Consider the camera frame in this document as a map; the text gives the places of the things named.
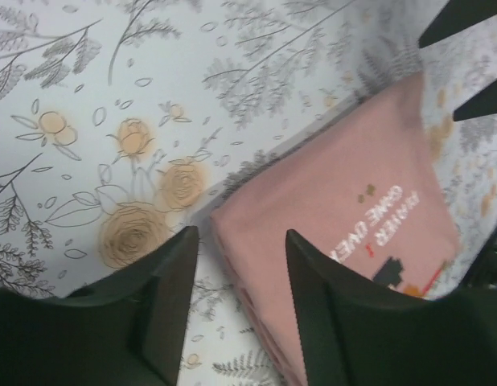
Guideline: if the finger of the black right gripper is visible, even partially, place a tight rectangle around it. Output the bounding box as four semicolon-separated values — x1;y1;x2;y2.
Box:
453;80;497;121
419;0;497;48

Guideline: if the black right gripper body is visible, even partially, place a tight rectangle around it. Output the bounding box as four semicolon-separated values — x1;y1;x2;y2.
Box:
461;227;497;289

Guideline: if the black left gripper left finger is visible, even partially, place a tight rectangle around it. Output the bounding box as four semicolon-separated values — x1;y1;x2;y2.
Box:
0;226;199;385

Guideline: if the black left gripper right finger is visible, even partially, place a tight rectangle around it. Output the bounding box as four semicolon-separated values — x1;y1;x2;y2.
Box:
285;230;497;385

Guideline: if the pink t shirt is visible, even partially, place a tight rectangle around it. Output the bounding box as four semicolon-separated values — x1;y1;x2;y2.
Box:
211;73;459;385

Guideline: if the floral table mat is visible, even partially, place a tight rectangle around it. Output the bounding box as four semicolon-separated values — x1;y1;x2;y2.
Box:
0;1;497;385

